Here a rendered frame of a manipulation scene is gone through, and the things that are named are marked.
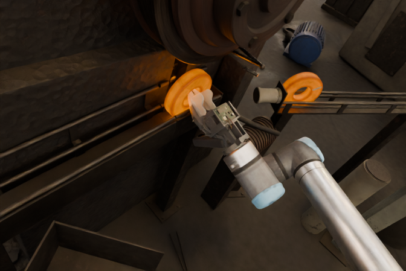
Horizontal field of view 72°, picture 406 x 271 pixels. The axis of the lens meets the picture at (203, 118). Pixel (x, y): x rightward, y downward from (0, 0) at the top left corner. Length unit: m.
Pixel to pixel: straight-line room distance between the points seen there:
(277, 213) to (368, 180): 0.52
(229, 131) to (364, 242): 0.38
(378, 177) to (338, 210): 0.61
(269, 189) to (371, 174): 0.68
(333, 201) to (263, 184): 0.17
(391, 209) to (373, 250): 0.74
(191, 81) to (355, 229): 0.52
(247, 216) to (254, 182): 0.81
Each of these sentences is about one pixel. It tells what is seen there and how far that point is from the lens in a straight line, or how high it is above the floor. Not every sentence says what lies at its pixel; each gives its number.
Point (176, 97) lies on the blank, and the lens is 0.74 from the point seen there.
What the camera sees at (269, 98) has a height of 0.68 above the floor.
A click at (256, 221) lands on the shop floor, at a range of 1.55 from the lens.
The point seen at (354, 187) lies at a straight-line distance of 1.40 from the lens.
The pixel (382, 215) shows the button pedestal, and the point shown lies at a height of 0.36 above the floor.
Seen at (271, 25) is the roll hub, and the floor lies 1.02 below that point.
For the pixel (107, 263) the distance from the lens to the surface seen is 0.67.
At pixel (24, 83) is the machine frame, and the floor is 0.87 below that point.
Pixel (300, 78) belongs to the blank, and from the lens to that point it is 1.06.
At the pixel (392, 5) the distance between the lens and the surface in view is 3.30.
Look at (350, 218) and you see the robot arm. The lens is 0.76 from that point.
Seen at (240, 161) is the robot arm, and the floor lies 0.72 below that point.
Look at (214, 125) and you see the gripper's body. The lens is 0.74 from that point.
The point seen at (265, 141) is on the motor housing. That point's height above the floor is 0.50.
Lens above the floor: 1.25
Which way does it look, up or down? 43 degrees down
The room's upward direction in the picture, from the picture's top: 22 degrees clockwise
